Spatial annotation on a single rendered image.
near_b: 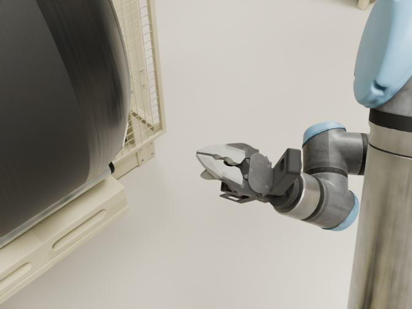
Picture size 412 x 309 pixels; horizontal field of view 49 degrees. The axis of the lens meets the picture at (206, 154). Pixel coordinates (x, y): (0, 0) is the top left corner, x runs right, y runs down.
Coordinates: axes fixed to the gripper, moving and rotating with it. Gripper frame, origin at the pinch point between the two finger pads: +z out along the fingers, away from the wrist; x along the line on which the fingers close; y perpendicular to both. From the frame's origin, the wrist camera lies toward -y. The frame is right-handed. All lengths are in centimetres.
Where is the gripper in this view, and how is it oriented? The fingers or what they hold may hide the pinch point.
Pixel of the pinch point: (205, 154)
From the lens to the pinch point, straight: 74.6
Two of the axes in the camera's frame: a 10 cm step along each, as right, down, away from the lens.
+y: -5.8, 2.4, 7.8
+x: 1.2, -9.2, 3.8
